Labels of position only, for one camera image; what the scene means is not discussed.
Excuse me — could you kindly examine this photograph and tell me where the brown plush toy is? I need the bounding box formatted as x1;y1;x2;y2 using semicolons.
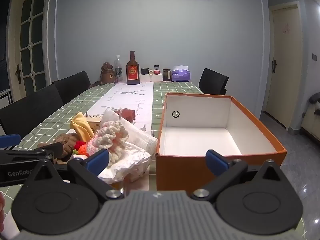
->
37;133;83;163

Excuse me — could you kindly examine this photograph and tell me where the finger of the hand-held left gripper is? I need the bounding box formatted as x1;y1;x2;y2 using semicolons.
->
0;134;21;148
0;142;64;166

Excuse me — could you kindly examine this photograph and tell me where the white flower bouquet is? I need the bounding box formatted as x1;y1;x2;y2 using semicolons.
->
86;107;159;183

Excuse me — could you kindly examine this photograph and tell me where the black chair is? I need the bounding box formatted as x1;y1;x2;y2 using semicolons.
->
52;71;91;105
0;84;64;140
199;68;229;95

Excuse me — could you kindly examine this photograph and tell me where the beige sofa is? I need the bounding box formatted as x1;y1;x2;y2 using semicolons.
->
301;94;320;143

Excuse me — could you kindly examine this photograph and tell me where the brown liquor bottle red label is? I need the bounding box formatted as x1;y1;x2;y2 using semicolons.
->
126;51;140;85

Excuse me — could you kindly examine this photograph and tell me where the orange cardboard box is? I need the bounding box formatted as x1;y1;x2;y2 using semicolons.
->
155;92;287;192

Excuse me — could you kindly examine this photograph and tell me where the dark red sponge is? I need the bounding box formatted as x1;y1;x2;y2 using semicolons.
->
120;108;137;123

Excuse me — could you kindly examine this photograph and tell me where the yellow cloth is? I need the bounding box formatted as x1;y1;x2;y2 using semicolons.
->
70;112;95;143

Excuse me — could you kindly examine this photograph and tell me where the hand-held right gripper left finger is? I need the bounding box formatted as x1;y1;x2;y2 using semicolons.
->
24;149;124;201

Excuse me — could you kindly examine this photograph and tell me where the purple tissue pack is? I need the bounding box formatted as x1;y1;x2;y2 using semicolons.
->
171;65;191;82

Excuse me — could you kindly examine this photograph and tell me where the orange crochet carrot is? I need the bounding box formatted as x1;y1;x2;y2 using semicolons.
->
73;145;89;156

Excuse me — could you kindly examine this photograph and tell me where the clear water bottle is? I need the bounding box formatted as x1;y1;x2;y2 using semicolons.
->
114;55;123;82

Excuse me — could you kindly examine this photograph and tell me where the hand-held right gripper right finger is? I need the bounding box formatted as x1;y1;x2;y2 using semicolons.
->
191;149;285;202

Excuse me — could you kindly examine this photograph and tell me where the cream door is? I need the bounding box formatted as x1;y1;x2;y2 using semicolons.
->
265;4;301;130

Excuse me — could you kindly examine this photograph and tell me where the glass panel door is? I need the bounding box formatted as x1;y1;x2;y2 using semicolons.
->
10;0;48;96

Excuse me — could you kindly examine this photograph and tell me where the brown bear jar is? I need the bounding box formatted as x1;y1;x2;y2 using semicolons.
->
100;62;118;84

